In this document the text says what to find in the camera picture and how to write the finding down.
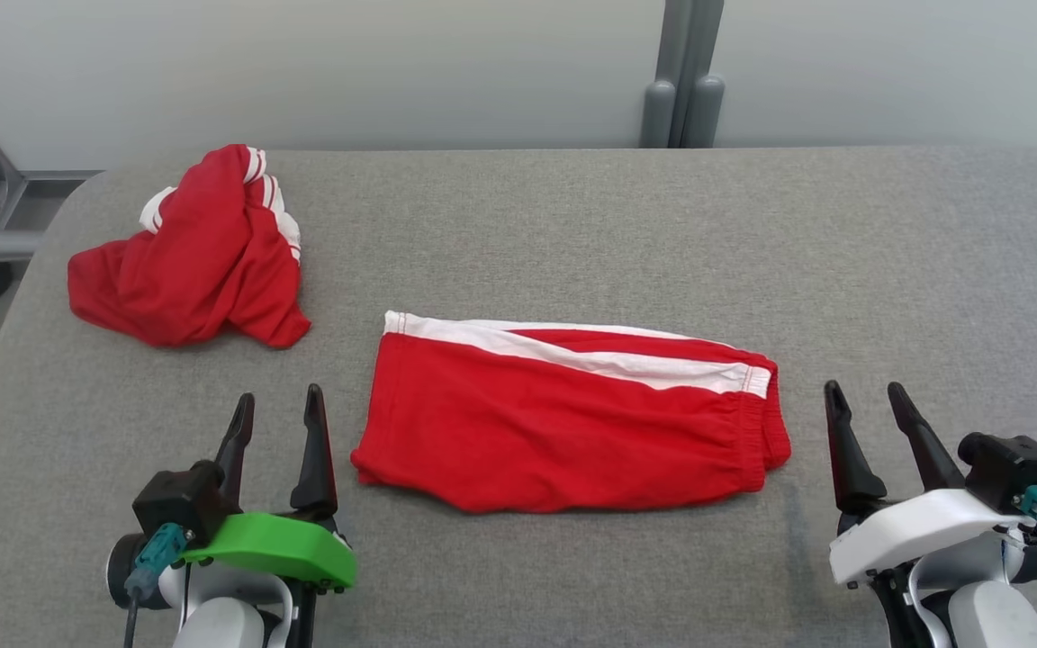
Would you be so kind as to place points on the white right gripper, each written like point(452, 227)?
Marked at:
point(915, 531)

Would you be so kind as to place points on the red basketball jersey white trim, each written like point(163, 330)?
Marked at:
point(194, 261)

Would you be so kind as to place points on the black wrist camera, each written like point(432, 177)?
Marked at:
point(176, 504)
point(1014, 468)

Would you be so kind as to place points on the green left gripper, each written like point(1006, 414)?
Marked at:
point(284, 544)

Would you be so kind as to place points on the red shorts with white stripe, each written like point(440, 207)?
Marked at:
point(527, 432)

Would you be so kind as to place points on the grey partition post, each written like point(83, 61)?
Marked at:
point(680, 54)

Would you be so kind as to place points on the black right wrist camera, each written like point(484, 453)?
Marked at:
point(1014, 468)

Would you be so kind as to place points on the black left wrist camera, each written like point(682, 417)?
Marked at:
point(176, 504)

